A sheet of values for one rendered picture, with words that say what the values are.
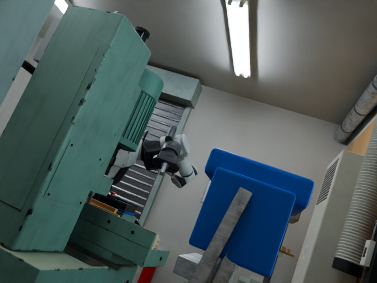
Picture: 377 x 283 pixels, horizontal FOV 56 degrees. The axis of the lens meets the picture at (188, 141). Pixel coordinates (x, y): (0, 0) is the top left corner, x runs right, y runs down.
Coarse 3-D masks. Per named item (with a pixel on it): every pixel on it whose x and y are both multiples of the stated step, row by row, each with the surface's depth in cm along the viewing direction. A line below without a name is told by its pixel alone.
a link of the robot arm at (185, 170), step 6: (180, 162) 174; (186, 162) 175; (180, 168) 177; (186, 168) 177; (192, 168) 182; (174, 174) 185; (180, 174) 181; (186, 174) 179; (192, 174) 182; (180, 180) 181; (186, 180) 182
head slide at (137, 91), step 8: (136, 88) 128; (136, 96) 130; (128, 112) 128; (120, 128) 126; (120, 136) 127; (112, 144) 124; (112, 152) 126; (104, 160) 123; (104, 168) 124; (96, 176) 121; (96, 184) 123
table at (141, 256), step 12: (84, 228) 125; (96, 228) 124; (96, 240) 123; (108, 240) 121; (120, 240) 120; (120, 252) 119; (132, 252) 118; (144, 252) 117; (156, 252) 122; (168, 252) 134; (144, 264) 116; (156, 264) 126
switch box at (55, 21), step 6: (54, 18) 116; (54, 24) 115; (48, 30) 115; (54, 30) 114; (48, 36) 114; (42, 42) 114; (48, 42) 113; (42, 48) 113; (36, 54) 113; (42, 54) 112; (36, 60) 112
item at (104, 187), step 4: (104, 176) 132; (104, 180) 133; (108, 180) 135; (112, 180) 138; (100, 184) 131; (104, 184) 133; (108, 184) 136; (100, 188) 132; (104, 188) 134; (108, 188) 137; (96, 192) 130; (100, 192) 132; (104, 192) 135
